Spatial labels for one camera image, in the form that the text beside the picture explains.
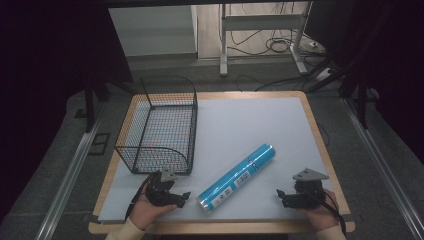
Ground white table mat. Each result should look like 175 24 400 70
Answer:
97 96 335 224

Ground black wire mesh basket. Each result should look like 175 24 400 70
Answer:
114 75 199 176

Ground white panel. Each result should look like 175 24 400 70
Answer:
107 4 198 58

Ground black floor cables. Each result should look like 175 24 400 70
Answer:
229 3 329 93

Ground aluminium rail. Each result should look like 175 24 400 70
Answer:
34 109 104 240
343 98 424 240

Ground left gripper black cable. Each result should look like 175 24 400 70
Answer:
124 173 155 222

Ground white power strip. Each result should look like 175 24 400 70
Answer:
314 67 335 83

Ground blue plastic-wrapped roll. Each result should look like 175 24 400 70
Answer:
195 143 277 216

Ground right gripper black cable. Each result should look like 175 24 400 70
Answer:
311 189 348 238

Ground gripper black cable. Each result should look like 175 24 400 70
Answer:
124 173 155 222
311 189 348 238

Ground white metal desk frame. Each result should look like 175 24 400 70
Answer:
218 1 313 78

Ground person's right hand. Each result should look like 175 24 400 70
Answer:
299 188 340 233

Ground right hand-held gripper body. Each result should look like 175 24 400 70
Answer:
281 167 330 210

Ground person's left hand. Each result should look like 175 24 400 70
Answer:
128 192 178 231

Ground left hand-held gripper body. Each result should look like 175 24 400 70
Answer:
145 167 184 208

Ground black stand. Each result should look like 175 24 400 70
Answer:
83 74 138 134
304 49 371 130

